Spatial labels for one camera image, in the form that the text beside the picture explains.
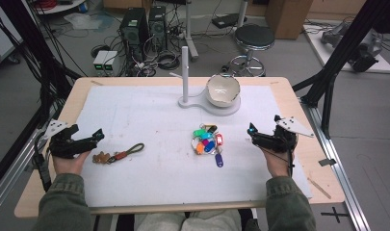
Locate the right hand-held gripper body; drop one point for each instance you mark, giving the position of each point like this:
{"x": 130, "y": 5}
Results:
{"x": 280, "y": 141}

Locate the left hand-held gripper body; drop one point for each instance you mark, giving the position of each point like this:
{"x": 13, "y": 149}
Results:
{"x": 59, "y": 142}

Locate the bunch of colourful key tags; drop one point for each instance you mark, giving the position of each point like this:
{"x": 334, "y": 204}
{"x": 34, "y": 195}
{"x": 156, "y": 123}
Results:
{"x": 205, "y": 141}

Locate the white key hanger stand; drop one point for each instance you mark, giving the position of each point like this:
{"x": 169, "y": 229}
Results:
{"x": 185, "y": 80}

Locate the person's right hand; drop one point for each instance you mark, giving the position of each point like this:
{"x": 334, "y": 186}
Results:
{"x": 279, "y": 165}

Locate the person's left hand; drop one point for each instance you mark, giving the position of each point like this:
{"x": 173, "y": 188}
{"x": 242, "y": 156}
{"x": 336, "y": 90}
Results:
{"x": 69, "y": 165}

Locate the grey tape piece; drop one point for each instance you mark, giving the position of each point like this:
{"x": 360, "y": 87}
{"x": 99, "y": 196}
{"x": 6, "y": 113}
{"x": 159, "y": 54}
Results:
{"x": 327, "y": 162}

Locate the white ceramic bowl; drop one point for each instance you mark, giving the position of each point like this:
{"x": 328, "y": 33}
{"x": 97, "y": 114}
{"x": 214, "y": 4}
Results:
{"x": 221, "y": 89}

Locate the white power supply unit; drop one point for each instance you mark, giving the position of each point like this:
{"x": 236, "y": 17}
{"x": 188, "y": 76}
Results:
{"x": 111, "y": 62}
{"x": 98, "y": 62}

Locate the white table mat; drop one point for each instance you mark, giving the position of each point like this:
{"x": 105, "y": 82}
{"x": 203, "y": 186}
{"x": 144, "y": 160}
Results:
{"x": 157, "y": 179}

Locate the black cross tape mark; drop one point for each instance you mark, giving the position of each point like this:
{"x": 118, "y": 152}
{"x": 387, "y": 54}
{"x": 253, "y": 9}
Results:
{"x": 335, "y": 214}

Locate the black round stool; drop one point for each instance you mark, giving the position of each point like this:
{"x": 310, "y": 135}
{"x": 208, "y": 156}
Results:
{"x": 255, "y": 37}

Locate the white platform board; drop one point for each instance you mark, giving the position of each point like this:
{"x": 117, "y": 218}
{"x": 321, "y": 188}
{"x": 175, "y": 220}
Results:
{"x": 327, "y": 56}

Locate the person's legs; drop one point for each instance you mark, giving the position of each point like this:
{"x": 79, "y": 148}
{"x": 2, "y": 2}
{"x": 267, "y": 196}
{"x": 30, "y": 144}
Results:
{"x": 189, "y": 223}

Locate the large black computer tower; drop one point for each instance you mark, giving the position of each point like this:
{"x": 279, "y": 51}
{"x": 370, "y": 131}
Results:
{"x": 133, "y": 29}

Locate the black flat box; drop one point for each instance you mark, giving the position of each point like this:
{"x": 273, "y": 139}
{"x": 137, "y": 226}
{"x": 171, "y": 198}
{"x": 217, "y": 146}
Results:
{"x": 226, "y": 20}

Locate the clear plastic sheet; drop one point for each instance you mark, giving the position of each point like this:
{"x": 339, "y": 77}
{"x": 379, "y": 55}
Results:
{"x": 86, "y": 20}

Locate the black device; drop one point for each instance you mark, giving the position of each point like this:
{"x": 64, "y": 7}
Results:
{"x": 364, "y": 59}

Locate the grey device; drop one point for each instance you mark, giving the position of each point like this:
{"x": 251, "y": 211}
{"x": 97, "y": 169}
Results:
{"x": 333, "y": 34}

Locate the brown cardboard box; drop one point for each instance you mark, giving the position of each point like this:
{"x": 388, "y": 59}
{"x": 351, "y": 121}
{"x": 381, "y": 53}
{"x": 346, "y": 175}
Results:
{"x": 287, "y": 17}

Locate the white stand leg with foot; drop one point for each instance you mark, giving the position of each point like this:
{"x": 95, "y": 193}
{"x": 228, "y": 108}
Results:
{"x": 188, "y": 29}

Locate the small black computer tower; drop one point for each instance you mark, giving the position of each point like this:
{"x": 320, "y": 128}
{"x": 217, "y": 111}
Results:
{"x": 157, "y": 25}

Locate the round white table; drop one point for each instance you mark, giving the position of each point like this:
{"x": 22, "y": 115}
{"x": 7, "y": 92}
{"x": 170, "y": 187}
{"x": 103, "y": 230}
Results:
{"x": 61, "y": 7}

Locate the aluminium rail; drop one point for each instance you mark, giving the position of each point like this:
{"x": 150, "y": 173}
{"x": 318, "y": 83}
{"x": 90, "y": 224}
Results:
{"x": 340, "y": 173}
{"x": 12, "y": 170}

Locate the white stand post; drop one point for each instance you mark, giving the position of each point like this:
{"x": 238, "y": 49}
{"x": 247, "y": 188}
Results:
{"x": 242, "y": 12}

